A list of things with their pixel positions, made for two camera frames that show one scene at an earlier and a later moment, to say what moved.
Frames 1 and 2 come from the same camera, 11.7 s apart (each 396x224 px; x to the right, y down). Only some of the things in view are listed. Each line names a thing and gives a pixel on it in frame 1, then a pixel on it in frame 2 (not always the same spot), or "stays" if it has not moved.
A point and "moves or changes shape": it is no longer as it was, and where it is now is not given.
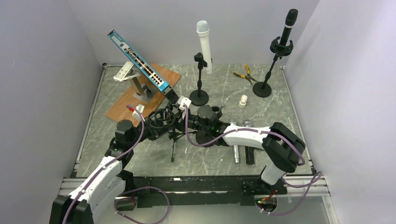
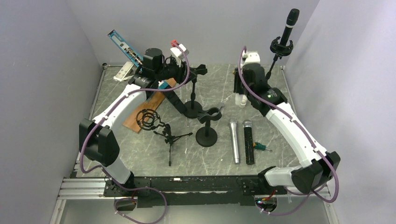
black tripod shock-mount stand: x=173 y=135 moves or changes shape
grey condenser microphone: x=236 y=149 stays
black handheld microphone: x=250 y=152 stays
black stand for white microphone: x=199 y=98 -> x=192 y=108
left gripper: x=152 y=126 -> x=182 y=71
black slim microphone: x=290 y=21 stays
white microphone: x=202 y=29 -> x=241 y=100
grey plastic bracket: x=221 y=104 stays
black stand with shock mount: x=260 y=89 stays
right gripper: x=181 y=122 -> x=237 y=88
